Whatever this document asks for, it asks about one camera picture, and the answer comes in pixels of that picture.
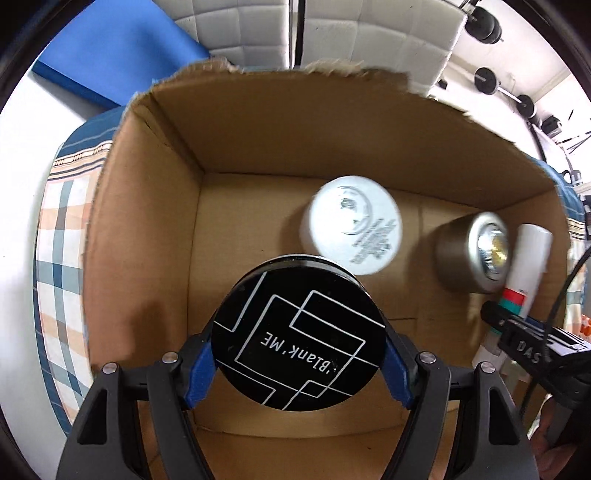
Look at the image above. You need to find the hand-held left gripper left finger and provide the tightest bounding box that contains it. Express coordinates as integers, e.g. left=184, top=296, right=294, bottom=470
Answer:
left=55, top=325, right=218, bottom=480

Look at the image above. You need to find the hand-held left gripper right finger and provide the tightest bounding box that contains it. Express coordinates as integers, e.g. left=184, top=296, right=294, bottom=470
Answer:
left=383, top=323, right=539, bottom=480

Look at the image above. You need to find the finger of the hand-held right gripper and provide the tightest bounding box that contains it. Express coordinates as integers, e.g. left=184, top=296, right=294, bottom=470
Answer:
left=480, top=301, right=527, bottom=330

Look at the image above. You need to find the white bottle red green label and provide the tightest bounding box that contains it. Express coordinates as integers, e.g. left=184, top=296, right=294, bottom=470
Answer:
left=471, top=224, right=554, bottom=370

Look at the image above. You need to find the black round tin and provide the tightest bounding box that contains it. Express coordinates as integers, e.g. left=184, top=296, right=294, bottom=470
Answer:
left=210, top=254, right=389, bottom=412

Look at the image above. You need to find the cardboard box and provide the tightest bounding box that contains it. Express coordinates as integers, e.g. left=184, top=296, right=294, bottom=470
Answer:
left=83, top=58, right=571, bottom=480

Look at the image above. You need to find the person's right hand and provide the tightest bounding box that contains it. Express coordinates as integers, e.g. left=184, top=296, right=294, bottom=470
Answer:
left=538, top=397, right=583, bottom=476

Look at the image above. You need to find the silver round tin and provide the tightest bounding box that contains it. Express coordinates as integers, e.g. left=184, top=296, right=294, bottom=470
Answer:
left=435, top=212, right=512, bottom=294

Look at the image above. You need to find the white round tin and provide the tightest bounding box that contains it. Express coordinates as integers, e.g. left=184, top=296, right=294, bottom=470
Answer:
left=299, top=175, right=403, bottom=277

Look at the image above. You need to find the plaid blanket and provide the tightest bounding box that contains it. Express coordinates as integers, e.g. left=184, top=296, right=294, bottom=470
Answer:
left=32, top=104, right=591, bottom=425

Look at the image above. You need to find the short barbell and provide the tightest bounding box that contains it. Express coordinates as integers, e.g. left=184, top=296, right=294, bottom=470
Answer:
left=475, top=67, right=537, bottom=119

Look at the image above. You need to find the barbell on rack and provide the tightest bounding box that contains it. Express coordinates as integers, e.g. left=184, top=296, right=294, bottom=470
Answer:
left=462, top=2, right=505, bottom=45

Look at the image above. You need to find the grey quilted cushion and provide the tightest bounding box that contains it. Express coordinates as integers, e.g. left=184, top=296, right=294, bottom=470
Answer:
left=300, top=0, right=467, bottom=97
left=173, top=0, right=291, bottom=70

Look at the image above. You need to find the blue foam mat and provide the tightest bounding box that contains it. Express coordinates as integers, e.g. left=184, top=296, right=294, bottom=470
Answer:
left=32, top=0, right=213, bottom=109

